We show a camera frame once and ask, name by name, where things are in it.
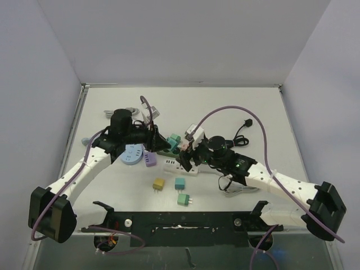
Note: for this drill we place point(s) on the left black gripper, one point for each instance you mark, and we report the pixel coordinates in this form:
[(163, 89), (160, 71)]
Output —
[(154, 141)]

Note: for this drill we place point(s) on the teal charger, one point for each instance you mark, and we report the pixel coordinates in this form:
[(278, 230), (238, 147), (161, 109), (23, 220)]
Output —
[(173, 143), (179, 184)]

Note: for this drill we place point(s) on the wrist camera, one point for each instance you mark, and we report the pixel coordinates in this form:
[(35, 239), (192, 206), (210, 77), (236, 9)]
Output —
[(149, 113), (194, 133)]

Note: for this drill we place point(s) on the green charger far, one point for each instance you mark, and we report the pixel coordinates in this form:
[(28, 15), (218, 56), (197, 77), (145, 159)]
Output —
[(176, 137)]

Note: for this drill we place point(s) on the green charger near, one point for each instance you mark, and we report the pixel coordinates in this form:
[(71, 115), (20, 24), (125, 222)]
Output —
[(184, 199)]

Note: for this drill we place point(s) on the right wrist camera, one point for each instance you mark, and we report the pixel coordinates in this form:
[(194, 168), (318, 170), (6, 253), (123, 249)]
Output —
[(194, 133)]

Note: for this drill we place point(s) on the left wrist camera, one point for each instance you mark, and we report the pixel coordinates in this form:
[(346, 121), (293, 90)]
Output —
[(149, 113)]

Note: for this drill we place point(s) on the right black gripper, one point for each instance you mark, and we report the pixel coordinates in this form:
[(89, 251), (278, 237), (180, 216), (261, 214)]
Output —
[(185, 155)]

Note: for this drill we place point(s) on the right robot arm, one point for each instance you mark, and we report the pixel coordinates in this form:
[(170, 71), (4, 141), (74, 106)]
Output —
[(319, 206)]

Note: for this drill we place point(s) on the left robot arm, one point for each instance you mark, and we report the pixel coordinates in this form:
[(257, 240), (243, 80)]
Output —
[(51, 210)]

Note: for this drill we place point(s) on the white power strip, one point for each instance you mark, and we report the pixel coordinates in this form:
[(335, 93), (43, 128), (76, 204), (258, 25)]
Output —
[(172, 166)]

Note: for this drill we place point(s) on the green power strip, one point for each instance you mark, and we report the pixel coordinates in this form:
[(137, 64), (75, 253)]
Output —
[(170, 153)]

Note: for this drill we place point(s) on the pink charger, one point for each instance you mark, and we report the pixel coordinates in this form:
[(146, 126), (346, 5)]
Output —
[(184, 146)]

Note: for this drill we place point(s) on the purple power strip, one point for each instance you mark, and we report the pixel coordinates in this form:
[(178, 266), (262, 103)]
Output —
[(150, 159)]

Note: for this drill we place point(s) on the yellow charger near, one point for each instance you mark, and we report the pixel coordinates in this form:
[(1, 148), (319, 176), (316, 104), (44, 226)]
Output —
[(158, 184)]

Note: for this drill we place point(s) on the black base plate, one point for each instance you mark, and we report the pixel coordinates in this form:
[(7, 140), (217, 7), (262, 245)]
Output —
[(184, 228)]

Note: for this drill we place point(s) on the round blue power strip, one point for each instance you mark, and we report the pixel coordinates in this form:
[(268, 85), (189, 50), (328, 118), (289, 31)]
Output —
[(132, 154)]

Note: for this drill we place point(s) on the green charger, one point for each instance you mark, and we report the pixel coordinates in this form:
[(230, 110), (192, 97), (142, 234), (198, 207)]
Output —
[(184, 199), (176, 137)]

